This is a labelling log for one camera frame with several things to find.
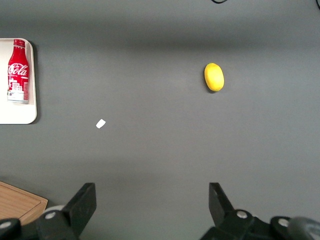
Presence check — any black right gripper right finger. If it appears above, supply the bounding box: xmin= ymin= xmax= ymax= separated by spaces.
xmin=199 ymin=182 xmax=256 ymax=240

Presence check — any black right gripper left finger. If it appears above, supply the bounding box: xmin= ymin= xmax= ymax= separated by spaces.
xmin=35 ymin=182 xmax=98 ymax=240

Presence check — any beige plastic tray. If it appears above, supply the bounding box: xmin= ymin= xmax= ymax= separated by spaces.
xmin=0 ymin=37 xmax=38 ymax=125

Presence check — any wooden drawer cabinet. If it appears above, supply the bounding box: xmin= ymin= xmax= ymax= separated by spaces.
xmin=0 ymin=180 xmax=49 ymax=226

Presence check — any yellow lemon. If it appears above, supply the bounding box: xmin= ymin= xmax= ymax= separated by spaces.
xmin=203 ymin=62 xmax=225 ymax=93

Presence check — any red cola bottle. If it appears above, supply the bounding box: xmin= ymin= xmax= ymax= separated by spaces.
xmin=6 ymin=38 xmax=31 ymax=104

